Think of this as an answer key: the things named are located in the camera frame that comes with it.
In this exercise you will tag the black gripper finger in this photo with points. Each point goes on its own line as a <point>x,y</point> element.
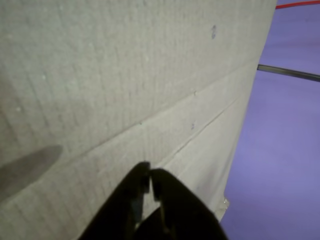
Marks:
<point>182,212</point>
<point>117,207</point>

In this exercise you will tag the brown cardboard sheet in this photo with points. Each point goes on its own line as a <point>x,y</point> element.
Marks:
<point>100,75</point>

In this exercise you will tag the black metal rod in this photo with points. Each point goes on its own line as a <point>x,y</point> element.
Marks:
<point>287,72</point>

